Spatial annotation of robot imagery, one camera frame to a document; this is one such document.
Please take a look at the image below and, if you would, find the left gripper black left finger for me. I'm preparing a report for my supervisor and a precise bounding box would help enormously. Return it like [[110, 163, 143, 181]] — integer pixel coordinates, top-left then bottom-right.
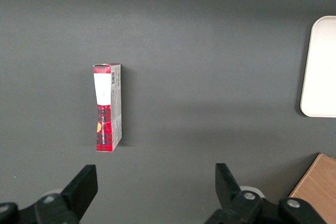
[[0, 164, 99, 224]]

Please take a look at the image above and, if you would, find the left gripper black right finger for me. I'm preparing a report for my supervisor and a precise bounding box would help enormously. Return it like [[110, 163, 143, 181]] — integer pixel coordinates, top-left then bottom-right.
[[204, 163, 329, 224]]

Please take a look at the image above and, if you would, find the white rectangular tray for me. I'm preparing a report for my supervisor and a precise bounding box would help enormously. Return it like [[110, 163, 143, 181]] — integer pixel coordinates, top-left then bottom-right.
[[300, 15, 336, 118]]

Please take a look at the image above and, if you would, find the red plaid cardboard box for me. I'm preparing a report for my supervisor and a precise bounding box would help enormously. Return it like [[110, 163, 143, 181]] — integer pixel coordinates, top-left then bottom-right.
[[92, 63, 123, 154]]

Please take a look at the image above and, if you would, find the light wooden drawer cabinet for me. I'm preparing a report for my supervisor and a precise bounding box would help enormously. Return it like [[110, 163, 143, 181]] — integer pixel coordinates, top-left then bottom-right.
[[288, 153, 336, 224]]

